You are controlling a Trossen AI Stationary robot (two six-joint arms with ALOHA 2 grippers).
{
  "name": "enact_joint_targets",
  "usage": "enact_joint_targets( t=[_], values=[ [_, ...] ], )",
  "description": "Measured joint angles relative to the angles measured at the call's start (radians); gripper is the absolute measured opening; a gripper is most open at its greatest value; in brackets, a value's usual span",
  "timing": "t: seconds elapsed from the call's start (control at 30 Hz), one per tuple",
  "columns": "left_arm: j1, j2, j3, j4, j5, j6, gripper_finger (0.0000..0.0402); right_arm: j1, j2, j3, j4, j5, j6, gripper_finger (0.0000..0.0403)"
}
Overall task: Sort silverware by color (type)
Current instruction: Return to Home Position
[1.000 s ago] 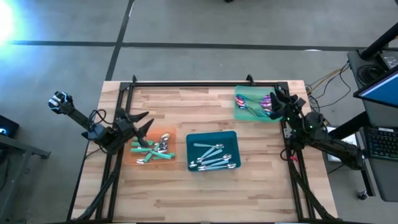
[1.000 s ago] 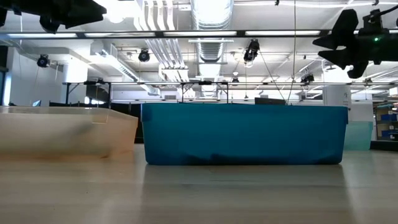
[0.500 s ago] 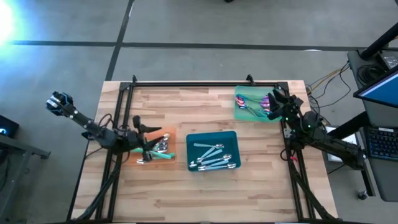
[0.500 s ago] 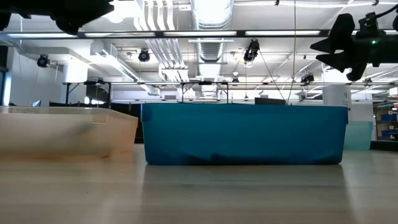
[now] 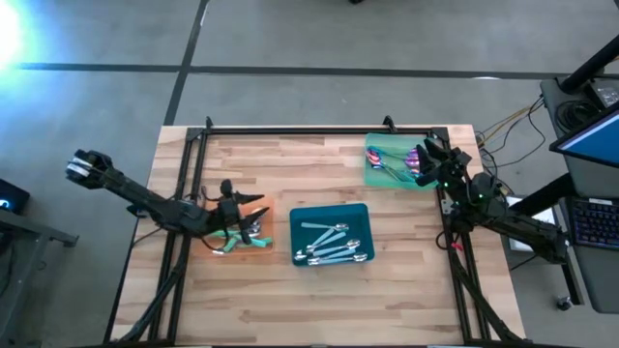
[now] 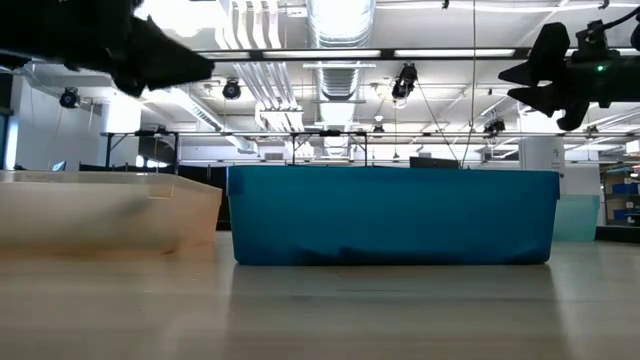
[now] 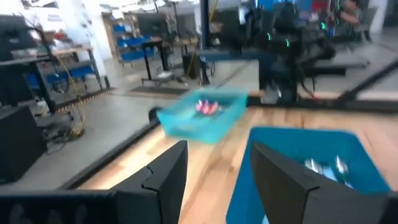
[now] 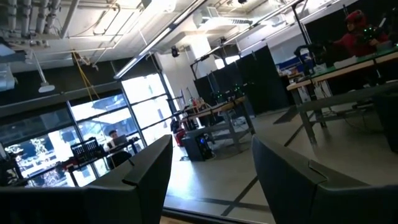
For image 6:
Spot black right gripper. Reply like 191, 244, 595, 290
498, 22, 640, 132

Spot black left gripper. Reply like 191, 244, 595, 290
29, 0, 216, 99

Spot white pillar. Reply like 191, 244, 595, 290
518, 135, 567, 174

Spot white ceiling pipes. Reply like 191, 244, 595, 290
214, 0, 307, 134

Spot shelf with blue bins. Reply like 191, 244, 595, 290
602, 167, 640, 227

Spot dark background monitor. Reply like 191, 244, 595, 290
408, 155, 460, 169

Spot translucent green plastic tray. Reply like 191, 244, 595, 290
552, 193, 601, 243

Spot translucent orange plastic tray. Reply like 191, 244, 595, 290
0, 168, 224, 257

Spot dark low counter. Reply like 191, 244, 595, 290
594, 224, 640, 244

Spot dark blue plastic tray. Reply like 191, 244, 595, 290
227, 163, 561, 266

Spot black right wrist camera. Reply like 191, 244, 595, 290
574, 19, 609, 50

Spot thin hanging cable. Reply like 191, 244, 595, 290
459, 0, 479, 169

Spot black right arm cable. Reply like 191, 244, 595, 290
602, 4, 640, 32

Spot thin slanted cable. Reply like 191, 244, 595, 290
416, 81, 460, 162

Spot round silver ventilation duct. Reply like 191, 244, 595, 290
305, 0, 377, 161

